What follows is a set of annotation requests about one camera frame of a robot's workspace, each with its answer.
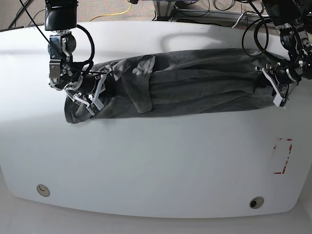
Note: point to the table grommet hole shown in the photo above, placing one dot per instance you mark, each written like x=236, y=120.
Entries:
x=256, y=203
x=43, y=190

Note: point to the aluminium frame post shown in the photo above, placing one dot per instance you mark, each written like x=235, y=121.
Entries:
x=163, y=9

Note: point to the right table grommet hole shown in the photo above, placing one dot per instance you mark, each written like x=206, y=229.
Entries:
x=256, y=203

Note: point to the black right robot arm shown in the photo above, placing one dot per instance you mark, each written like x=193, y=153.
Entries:
x=60, y=18

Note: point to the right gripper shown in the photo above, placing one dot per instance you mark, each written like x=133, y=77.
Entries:
x=85, y=93

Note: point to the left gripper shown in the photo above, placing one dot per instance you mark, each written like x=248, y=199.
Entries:
x=281, y=76

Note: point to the left table grommet hole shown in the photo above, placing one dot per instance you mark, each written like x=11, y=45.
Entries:
x=43, y=190

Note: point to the grey t-shirt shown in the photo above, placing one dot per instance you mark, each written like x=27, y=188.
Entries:
x=179, y=83

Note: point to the red tape marking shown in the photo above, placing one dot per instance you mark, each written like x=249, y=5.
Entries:
x=281, y=154

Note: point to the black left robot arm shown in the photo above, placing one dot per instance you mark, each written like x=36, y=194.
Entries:
x=294, y=17

